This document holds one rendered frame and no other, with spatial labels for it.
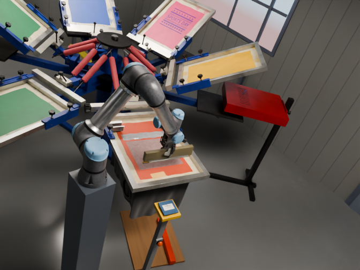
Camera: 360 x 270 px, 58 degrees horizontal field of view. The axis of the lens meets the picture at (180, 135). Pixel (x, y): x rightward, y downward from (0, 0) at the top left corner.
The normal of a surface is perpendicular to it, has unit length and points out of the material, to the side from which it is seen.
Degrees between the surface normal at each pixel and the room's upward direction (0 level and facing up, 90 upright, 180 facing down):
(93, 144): 8
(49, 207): 0
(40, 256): 0
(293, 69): 90
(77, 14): 32
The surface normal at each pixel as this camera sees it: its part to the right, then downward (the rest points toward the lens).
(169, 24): -0.07, -0.45
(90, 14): 0.44, -0.33
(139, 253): 0.26, -0.77
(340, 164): -0.72, 0.25
